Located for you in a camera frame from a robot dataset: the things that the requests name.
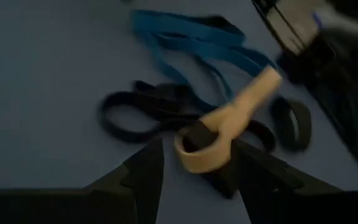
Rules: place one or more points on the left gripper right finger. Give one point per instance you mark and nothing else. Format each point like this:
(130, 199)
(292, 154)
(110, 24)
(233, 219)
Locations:
(278, 196)

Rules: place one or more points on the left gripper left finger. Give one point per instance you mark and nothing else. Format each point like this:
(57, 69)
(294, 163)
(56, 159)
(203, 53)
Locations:
(135, 193)

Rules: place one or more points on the black rubber band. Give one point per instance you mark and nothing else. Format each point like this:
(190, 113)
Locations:
(303, 124)
(154, 93)
(263, 133)

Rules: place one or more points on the tan rubber band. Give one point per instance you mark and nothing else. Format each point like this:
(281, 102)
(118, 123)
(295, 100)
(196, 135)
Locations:
(247, 102)

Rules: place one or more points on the blue table mat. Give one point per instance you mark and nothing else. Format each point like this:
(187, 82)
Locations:
(42, 93)

